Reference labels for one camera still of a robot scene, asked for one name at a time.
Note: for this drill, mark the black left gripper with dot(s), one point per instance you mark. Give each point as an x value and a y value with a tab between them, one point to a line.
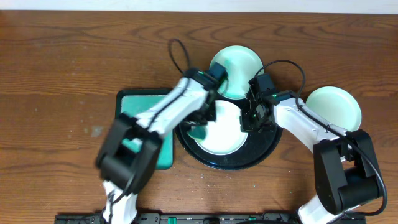
205	115

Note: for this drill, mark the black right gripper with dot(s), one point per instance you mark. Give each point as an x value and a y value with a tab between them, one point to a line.
245	124

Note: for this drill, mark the white plate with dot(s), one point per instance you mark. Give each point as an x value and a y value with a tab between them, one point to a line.
224	136

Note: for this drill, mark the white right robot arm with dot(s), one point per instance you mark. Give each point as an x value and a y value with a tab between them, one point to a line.
347	174

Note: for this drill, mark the round black tray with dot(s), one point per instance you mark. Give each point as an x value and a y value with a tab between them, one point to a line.
255	149

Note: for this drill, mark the green rectangular soap tray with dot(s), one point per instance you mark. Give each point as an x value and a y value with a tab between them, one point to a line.
135	101

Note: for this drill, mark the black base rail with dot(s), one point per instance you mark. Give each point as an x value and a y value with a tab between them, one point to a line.
155	218

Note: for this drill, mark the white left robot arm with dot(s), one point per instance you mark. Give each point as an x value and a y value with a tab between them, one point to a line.
128	156

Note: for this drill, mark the dark green sponge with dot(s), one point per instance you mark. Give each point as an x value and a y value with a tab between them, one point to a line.
197	133

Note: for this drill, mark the mint green plate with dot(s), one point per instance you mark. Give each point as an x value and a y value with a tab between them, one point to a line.
241	64
336	106

